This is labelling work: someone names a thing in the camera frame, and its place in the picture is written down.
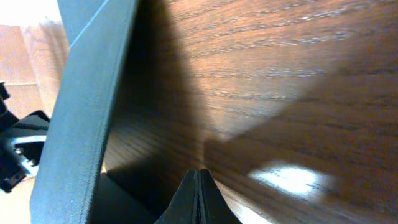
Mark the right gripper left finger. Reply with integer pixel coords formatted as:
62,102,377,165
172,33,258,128
155,170,198,224

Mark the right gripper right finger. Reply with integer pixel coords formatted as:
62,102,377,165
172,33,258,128
198,169,241,224

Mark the dark green box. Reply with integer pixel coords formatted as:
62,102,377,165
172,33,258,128
29,0,159,224

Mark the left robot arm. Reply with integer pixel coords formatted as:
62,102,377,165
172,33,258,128
1,82,50,193

